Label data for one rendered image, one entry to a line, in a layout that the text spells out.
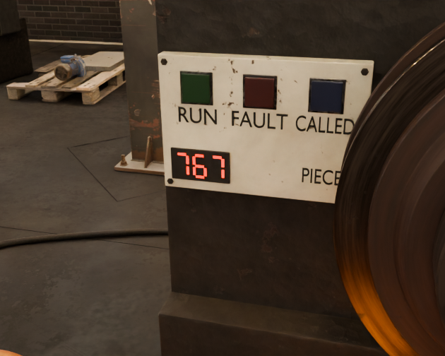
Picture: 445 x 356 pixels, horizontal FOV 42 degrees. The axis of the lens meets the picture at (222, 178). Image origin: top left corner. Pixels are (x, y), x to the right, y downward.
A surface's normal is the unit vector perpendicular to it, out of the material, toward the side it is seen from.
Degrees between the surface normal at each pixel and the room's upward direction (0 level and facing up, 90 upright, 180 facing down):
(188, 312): 0
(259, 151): 90
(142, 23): 90
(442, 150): 61
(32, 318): 0
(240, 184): 90
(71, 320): 0
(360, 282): 90
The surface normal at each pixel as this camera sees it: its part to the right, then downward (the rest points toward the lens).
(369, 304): -0.25, 0.40
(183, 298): -0.01, -0.91
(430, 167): -0.89, -0.26
